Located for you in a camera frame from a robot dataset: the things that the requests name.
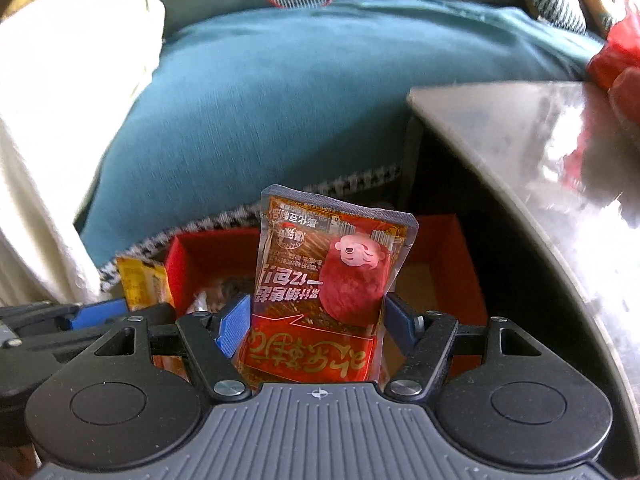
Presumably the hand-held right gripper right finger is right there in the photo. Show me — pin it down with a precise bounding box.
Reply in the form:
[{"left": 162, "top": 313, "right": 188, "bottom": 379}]
[{"left": 383, "top": 293, "right": 566, "bottom": 402}]

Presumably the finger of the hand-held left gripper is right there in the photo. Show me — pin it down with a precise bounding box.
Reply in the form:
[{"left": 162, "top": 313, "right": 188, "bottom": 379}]
[{"left": 0, "top": 298, "right": 127, "bottom": 357}]

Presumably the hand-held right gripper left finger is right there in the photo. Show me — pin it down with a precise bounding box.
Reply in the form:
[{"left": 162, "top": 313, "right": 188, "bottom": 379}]
[{"left": 65, "top": 294, "right": 252, "bottom": 403}]

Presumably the white snack packet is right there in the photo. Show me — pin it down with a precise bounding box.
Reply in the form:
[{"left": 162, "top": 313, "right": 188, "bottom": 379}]
[{"left": 186, "top": 278, "right": 251, "bottom": 317}]

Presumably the yellow snack packet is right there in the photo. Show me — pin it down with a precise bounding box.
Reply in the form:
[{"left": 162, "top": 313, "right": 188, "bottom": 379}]
[{"left": 115, "top": 255, "right": 176, "bottom": 312}]

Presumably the red cardboard box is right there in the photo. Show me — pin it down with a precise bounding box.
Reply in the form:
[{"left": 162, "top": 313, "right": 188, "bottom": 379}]
[{"left": 164, "top": 213, "right": 489, "bottom": 382}]

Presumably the red brown snack packet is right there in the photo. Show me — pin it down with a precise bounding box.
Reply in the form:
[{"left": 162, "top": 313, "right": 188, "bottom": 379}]
[{"left": 237, "top": 184, "right": 420, "bottom": 386}]

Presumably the white towel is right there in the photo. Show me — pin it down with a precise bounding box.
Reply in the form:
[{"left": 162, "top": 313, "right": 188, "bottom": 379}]
[{"left": 0, "top": 0, "right": 166, "bottom": 307}]

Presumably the dark table with glossy top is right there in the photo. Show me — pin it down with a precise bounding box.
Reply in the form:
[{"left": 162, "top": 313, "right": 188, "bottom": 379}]
[{"left": 406, "top": 80, "right": 640, "bottom": 480}]

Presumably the teal sofa cushion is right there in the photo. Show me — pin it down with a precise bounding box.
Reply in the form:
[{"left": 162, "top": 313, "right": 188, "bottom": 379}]
[{"left": 79, "top": 0, "right": 607, "bottom": 267}]

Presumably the red plastic bag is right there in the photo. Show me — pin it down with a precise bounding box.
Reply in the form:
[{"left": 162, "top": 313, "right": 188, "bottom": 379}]
[{"left": 587, "top": 0, "right": 640, "bottom": 92}]

